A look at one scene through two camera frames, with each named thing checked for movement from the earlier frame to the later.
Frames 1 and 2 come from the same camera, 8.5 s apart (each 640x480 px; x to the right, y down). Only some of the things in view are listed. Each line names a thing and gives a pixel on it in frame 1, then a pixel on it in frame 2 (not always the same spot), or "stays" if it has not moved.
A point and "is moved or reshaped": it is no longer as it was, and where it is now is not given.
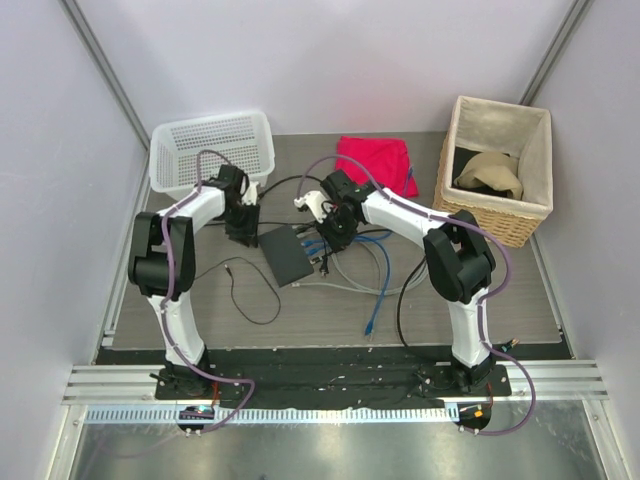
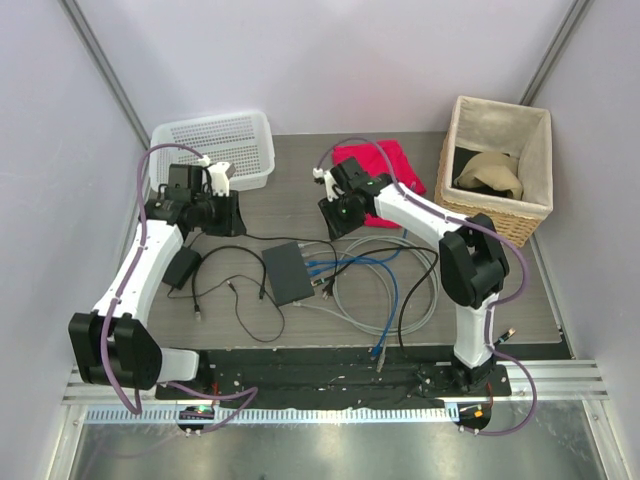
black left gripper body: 236,215 -> 217,214
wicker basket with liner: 496,168 stays
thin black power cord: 231,287 -> 237,303
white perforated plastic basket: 173,150 stays
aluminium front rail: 126,394 stays
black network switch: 286,255 is moved or reshaped
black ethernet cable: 400,298 -> 386,251
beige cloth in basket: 493,169 stays
